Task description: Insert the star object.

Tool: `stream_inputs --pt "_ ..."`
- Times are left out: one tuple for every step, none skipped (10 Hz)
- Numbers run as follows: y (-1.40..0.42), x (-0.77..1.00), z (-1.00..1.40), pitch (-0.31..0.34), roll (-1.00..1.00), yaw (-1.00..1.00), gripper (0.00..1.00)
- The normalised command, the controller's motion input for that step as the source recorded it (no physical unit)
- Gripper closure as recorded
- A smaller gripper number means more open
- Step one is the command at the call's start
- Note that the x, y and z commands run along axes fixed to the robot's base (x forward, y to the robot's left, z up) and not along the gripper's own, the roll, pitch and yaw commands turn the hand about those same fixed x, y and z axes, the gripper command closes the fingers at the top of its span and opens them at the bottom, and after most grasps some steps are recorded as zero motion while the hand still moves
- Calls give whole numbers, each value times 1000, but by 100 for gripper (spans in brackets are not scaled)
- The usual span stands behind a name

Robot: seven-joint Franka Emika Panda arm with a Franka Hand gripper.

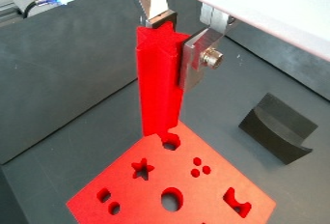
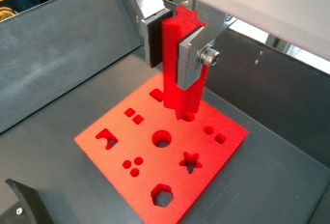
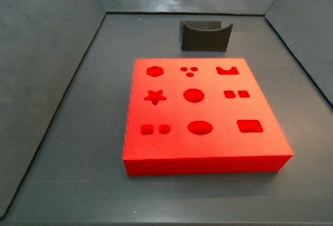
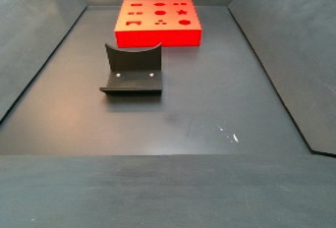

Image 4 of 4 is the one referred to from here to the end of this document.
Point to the black curved holder stand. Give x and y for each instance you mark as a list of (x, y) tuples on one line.
[(135, 65)]

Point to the red shape sorter box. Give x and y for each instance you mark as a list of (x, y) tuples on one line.
[(151, 22)]

